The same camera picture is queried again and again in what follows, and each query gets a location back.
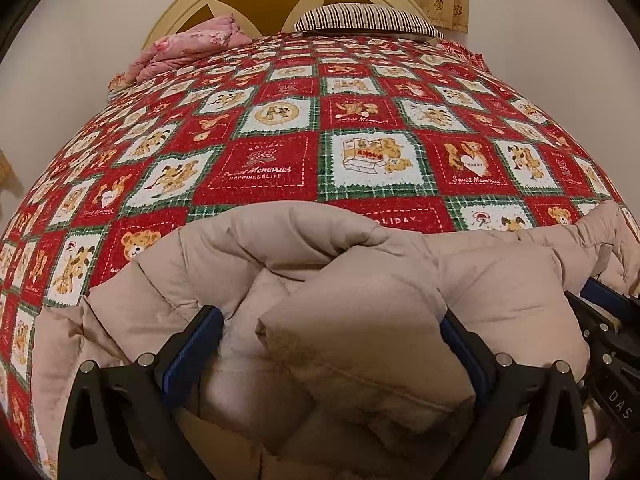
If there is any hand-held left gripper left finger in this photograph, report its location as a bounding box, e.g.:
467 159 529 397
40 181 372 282
57 304 225 480

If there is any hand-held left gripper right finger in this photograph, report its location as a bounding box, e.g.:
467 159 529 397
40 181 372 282
434 308 592 480

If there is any beige quilted puffer jacket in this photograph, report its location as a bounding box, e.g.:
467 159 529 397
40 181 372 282
30 200 640 480

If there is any red bear printed blanket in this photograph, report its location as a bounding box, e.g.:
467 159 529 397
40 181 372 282
0 32 640 480

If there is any striped pillow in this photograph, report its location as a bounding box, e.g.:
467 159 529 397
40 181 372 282
293 3 445 41

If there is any yellow floral side curtain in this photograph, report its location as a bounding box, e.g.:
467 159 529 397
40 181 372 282
0 149 24 197

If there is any pink floral quilt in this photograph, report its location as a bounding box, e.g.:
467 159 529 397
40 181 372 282
107 14 254 92

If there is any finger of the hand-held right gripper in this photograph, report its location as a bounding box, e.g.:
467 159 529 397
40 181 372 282
564 290 632 377
580 277 640 322

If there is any red plaid cloth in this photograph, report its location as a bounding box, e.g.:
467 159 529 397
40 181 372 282
440 39 489 69

